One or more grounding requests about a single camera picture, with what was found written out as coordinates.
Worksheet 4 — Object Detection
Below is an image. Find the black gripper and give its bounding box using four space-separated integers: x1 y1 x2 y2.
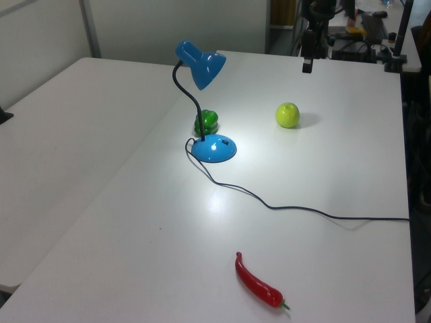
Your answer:
301 0 335 73

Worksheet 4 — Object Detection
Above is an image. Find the blue desk lamp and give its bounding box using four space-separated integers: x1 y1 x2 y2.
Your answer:
172 39 238 165

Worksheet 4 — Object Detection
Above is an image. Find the black electronic device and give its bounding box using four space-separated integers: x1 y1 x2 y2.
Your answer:
314 30 329 60

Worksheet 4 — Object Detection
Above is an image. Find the black equipment box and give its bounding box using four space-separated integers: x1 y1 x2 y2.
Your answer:
331 39 377 63

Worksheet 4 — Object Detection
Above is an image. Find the yellow-green apple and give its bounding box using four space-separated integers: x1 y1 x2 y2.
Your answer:
275 102 301 129

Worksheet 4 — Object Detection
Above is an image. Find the black keyboard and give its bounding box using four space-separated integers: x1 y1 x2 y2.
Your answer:
361 13 390 41

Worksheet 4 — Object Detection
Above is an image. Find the black clamp pole stand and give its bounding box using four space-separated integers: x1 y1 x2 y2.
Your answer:
385 0 415 73

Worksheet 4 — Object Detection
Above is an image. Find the dark chair back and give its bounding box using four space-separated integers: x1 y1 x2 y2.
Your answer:
409 25 431 73

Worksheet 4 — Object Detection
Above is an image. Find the green bell pepper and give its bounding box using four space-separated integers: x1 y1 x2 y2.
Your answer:
194 109 220 136

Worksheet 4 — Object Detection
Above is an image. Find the red chili pepper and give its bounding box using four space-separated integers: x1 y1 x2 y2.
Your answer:
234 251 291 312

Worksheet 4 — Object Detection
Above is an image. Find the black table clamp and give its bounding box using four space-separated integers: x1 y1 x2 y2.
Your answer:
0 106 15 125

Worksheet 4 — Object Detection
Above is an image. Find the dark lamp power cable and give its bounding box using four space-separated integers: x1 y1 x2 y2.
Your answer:
184 137 411 223

